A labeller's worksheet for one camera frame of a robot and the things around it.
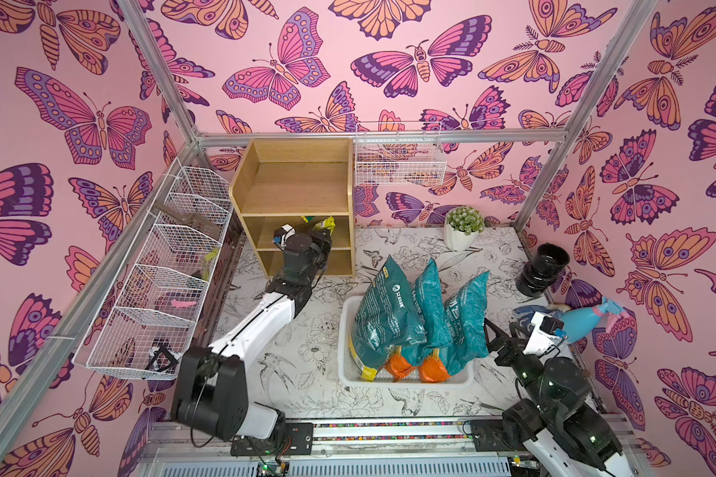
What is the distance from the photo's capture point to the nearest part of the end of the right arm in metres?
0.61

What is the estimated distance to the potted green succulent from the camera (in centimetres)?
102

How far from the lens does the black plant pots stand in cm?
92

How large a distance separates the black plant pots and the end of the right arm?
41 cm

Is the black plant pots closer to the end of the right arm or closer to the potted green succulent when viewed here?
the potted green succulent
